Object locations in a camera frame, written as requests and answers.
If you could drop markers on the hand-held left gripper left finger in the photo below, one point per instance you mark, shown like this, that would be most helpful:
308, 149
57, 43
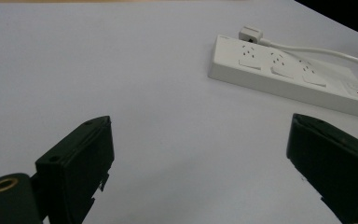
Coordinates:
74, 168

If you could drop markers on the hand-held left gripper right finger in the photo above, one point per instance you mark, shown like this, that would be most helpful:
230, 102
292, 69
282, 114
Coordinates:
335, 165

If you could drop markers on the white power strip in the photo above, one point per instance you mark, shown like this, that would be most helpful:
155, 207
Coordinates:
287, 74

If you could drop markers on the white plug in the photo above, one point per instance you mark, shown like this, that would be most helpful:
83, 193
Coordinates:
250, 33

